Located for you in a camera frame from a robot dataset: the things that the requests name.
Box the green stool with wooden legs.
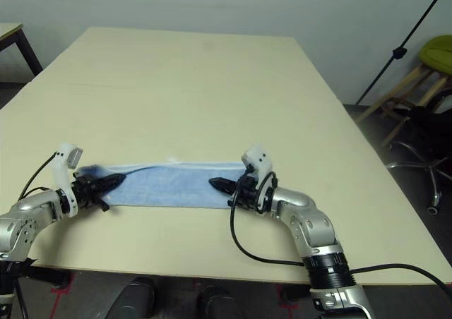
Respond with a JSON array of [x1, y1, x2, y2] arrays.
[[355, 34, 452, 148]]

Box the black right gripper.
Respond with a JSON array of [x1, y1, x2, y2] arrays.
[[208, 175, 259, 211]]

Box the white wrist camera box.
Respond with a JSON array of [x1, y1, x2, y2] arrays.
[[240, 143, 279, 215], [52, 141, 86, 218]]

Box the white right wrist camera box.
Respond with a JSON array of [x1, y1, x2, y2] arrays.
[[240, 143, 279, 215]]

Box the beige side table black legs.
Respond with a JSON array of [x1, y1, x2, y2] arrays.
[[0, 22, 45, 84]]

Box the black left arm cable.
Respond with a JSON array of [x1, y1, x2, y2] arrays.
[[17, 152, 59, 200]]

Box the light blue terry towel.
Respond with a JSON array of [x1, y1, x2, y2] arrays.
[[81, 156, 247, 210]]

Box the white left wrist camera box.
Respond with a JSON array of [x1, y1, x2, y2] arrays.
[[52, 141, 86, 218]]

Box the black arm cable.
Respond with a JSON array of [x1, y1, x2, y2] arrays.
[[228, 170, 452, 289], [17, 152, 59, 200]]

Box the black tripod stand pole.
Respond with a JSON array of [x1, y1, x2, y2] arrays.
[[355, 0, 452, 105]]

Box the black office chair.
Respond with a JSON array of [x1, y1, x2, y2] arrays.
[[383, 95, 452, 217]]

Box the black table base frame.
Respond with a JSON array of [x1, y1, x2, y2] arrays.
[[13, 262, 70, 289]]

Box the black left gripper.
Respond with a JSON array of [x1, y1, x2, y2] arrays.
[[71, 171, 126, 213]]

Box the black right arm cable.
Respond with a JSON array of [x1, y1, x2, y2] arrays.
[[228, 170, 452, 289]]

